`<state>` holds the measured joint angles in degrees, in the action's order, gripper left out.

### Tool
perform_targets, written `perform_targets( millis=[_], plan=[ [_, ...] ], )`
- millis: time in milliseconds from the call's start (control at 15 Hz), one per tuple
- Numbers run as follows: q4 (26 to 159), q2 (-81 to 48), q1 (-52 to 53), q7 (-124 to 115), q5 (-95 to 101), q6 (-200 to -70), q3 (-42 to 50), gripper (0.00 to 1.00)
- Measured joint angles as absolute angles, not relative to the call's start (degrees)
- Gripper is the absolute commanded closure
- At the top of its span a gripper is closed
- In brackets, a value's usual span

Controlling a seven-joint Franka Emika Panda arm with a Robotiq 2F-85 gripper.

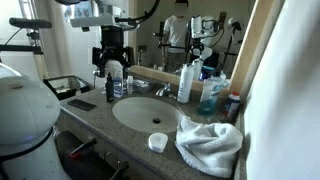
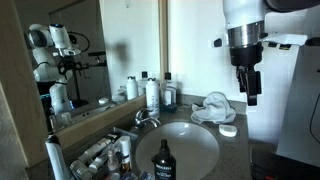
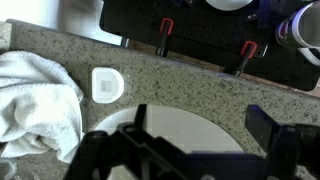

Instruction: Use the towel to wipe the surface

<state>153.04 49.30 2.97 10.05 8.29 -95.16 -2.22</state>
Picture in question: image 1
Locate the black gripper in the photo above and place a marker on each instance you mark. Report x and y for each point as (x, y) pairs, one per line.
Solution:
(112, 38)

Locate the small white round container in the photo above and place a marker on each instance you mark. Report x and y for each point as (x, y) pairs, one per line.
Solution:
(158, 142)

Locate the white terry towel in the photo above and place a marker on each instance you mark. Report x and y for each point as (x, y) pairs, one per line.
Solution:
(210, 146)

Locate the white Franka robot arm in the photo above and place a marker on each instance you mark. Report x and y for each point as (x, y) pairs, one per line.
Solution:
(26, 113)

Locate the clear bottle blue label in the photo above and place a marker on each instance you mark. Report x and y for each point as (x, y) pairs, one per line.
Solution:
(118, 86)

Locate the slim black bottle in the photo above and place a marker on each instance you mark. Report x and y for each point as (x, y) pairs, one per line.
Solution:
(109, 88)

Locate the small white bottle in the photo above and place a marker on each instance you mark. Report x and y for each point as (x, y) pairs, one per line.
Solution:
(130, 85)

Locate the black waste bin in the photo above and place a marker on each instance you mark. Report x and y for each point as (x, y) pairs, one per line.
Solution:
(66, 87)

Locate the black smartphone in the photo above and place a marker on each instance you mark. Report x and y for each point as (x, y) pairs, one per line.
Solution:
(81, 105)

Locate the chrome faucet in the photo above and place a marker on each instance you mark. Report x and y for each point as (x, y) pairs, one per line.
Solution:
(164, 90)

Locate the oval beige sink basin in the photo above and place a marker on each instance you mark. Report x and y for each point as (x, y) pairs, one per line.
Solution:
(143, 115)

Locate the tall white spray can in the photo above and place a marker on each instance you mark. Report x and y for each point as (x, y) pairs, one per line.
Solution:
(185, 83)

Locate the vanity cabinet front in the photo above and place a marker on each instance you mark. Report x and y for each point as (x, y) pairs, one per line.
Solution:
(111, 151)

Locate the blue mouthwash bottle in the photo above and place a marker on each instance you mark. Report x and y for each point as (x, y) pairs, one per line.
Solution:
(210, 96)

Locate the black perforated mounting board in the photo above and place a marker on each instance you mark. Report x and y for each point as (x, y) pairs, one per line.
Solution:
(83, 166)

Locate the red capped white can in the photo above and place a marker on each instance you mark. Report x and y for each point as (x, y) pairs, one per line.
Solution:
(231, 105)

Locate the wood framed wall mirror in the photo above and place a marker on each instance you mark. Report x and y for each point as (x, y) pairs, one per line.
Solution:
(150, 43)

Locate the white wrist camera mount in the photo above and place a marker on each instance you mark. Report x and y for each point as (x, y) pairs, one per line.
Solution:
(93, 20)

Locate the blue wall poster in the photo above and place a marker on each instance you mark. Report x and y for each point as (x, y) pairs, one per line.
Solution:
(81, 9)

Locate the black camera stand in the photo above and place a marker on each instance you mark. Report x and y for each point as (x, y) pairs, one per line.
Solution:
(30, 23)

